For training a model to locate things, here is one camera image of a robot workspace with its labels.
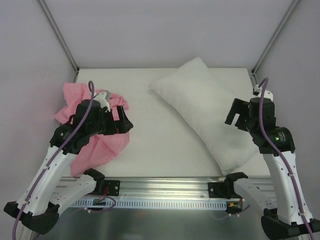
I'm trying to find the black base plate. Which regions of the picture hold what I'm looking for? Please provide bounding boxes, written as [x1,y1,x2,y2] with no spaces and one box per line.
[207,182,238,199]
[90,179,121,197]

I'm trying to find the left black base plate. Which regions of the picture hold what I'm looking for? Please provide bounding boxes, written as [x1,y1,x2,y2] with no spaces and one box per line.
[90,179,121,197]

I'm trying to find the aluminium frame post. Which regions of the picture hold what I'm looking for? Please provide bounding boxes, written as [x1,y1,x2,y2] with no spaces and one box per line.
[251,0,301,76]
[36,0,80,74]

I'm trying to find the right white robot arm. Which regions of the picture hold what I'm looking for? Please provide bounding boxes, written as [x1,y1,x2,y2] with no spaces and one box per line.
[224,97,320,240]

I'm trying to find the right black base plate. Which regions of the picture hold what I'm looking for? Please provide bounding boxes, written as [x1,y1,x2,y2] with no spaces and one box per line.
[207,182,238,199]

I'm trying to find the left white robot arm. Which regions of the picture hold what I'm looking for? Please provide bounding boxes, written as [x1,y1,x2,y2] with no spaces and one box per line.
[3,99,133,235]

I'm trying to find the left aluminium frame post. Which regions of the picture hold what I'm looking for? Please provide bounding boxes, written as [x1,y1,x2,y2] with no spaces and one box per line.
[36,0,80,74]

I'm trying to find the aluminium mounting rail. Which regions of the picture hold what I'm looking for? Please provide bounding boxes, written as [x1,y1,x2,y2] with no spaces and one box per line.
[55,176,276,200]

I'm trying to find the right aluminium frame post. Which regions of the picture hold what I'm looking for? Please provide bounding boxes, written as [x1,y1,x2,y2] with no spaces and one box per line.
[251,0,301,76]

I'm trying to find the white pillow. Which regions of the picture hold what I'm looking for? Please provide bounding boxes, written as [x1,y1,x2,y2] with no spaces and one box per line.
[149,57,258,174]

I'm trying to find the white slotted cable duct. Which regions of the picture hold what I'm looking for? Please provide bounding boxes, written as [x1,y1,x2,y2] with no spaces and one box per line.
[71,197,227,211]

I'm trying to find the pink pillowcase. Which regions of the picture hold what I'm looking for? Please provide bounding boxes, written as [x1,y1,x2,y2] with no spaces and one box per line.
[54,83,130,177]

